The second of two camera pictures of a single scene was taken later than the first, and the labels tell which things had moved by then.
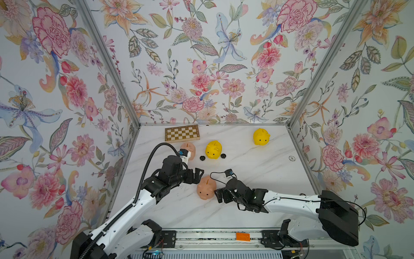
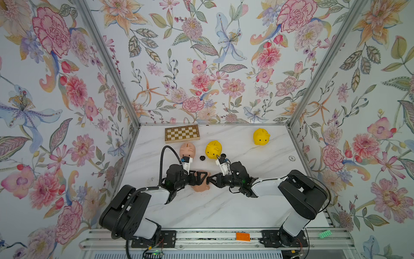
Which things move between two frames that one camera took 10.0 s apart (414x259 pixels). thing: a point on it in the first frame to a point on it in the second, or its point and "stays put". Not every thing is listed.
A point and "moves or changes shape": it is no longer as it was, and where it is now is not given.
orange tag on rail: x=243 y=237 stays put
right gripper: x=225 y=191 to x=219 y=181
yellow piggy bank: x=213 y=149 stays put
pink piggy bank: x=206 y=188 moves or changes shape
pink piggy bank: x=190 y=147 stays put
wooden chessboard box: x=181 y=134 stays put
